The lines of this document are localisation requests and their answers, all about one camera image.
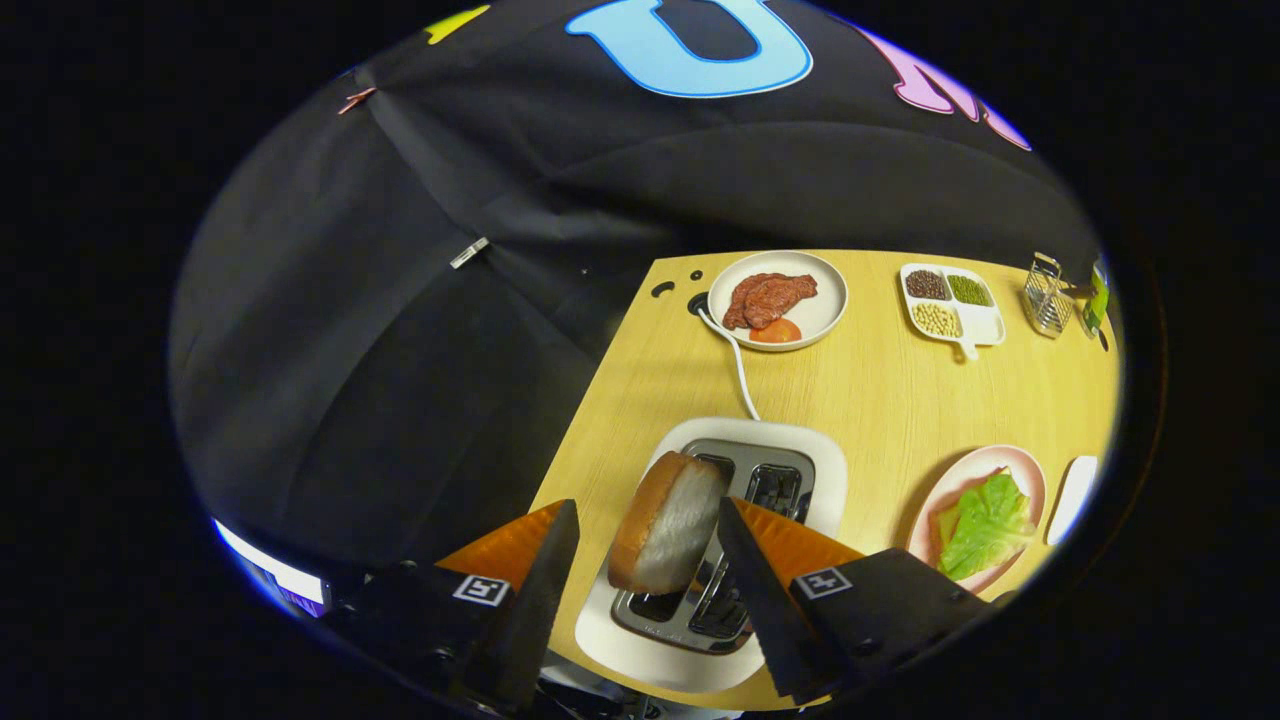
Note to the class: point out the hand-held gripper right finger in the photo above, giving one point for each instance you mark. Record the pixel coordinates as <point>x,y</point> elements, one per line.
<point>765,610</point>

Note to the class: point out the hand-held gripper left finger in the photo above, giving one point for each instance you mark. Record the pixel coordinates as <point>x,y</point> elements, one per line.
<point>530,620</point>

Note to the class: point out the plain bread slice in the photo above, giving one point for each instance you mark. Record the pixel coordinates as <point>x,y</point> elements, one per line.
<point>665,525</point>

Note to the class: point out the green lettuce leaf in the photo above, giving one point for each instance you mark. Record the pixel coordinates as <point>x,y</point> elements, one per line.
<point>985,525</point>

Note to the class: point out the white toaster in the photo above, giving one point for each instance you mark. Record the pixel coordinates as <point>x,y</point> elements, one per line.
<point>620,650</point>

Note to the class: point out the pink round plate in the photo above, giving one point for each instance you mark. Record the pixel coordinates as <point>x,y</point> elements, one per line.
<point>945,495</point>

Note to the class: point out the red tomato slice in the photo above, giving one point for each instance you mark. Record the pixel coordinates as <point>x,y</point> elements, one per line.
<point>775,332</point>

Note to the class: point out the black backdrop cloth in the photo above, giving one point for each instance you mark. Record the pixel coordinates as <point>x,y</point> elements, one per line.
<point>400,350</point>

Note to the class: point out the red raw meat piece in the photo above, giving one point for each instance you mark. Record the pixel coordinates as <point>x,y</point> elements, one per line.
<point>765,298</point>

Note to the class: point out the round beige plate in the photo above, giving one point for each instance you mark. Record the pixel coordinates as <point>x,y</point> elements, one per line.
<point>828,300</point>

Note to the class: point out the white square plate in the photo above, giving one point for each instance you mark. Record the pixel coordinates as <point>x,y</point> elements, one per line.
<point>1070,495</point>

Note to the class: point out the pale beans pile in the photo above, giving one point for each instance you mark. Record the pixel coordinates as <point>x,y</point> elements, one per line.
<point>936,320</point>

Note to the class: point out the white divided dish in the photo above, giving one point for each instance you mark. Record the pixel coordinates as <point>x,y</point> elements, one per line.
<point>985,325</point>

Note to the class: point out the dark brown beans pile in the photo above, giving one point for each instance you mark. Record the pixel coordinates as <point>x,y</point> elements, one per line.
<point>927,285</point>

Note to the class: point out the silver cloth clip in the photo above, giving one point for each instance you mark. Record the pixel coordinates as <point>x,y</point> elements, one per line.
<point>469,252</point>

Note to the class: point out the green beans pile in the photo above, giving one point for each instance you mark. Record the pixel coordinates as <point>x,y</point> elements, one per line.
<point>968,290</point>

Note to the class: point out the green label water bottle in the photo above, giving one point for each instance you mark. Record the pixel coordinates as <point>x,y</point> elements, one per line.
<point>1097,300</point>

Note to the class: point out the red cloth clip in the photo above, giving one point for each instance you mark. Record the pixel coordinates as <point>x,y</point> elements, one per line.
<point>356,100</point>

